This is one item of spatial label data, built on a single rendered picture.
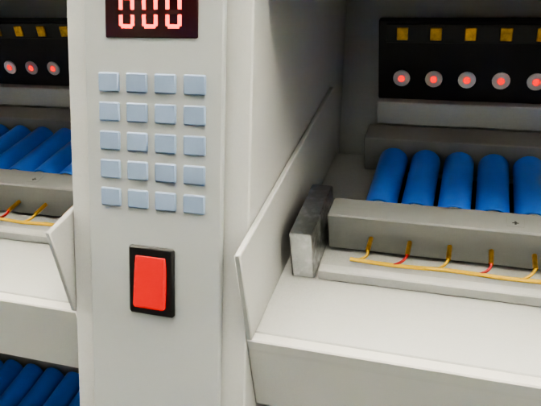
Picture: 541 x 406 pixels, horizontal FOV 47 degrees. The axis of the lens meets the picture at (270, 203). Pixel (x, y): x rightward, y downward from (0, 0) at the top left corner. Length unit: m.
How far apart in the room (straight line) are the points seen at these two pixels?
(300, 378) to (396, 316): 0.05
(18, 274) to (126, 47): 0.15
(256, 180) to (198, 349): 0.09
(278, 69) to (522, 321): 0.17
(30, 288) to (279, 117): 0.17
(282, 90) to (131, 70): 0.08
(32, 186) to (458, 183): 0.26
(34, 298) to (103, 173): 0.09
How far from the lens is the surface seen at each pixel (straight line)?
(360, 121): 0.47
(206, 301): 0.30
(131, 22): 0.30
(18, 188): 0.43
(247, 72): 0.28
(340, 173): 0.42
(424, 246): 0.34
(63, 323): 0.35
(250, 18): 0.28
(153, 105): 0.29
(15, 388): 0.57
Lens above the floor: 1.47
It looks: 11 degrees down
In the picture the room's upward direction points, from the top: 2 degrees clockwise
